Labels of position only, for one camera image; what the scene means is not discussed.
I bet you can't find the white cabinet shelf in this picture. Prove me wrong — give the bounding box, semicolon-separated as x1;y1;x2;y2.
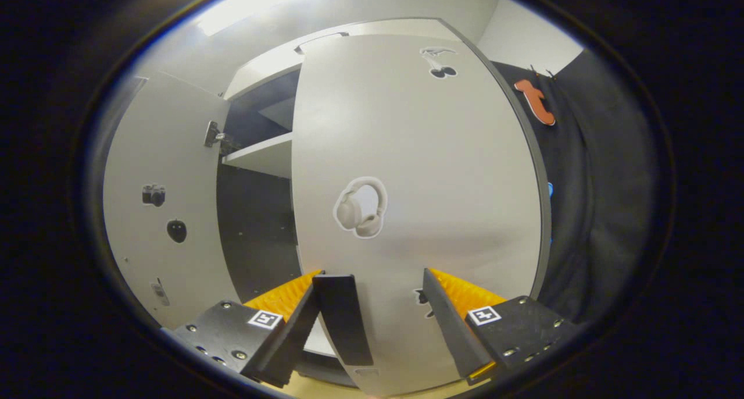
221;133;293;180

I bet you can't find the white cabinet drawer front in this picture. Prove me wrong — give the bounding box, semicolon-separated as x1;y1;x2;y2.
223;18;448;102

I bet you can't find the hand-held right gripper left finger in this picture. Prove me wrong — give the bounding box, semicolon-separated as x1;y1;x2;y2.
160;269;323;389

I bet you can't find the black backdrop cloth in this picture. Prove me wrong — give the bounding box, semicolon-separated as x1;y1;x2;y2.
491;49;660;324

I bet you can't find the metal door hinge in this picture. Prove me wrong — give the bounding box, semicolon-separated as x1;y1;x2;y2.
203;121;226;148

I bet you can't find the black door handle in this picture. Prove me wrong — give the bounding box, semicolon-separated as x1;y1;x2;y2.
312;274;374;366

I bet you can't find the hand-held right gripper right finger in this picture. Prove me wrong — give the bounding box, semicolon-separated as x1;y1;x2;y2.
423;268;579;386

